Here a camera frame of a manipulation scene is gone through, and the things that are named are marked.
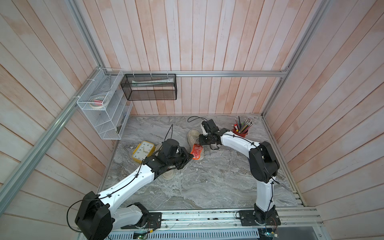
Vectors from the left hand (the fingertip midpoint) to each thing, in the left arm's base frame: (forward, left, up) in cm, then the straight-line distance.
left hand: (194, 157), depth 76 cm
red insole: (+6, -1, -4) cm, 8 cm away
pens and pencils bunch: (+25, -33, -5) cm, 41 cm away
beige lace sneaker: (-4, +14, -13) cm, 20 cm away
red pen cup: (+23, -33, -10) cm, 41 cm away
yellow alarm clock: (+14, +33, -16) cm, 40 cm away
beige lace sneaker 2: (+21, 0, -12) cm, 24 cm away
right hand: (+20, -5, -11) cm, 23 cm away
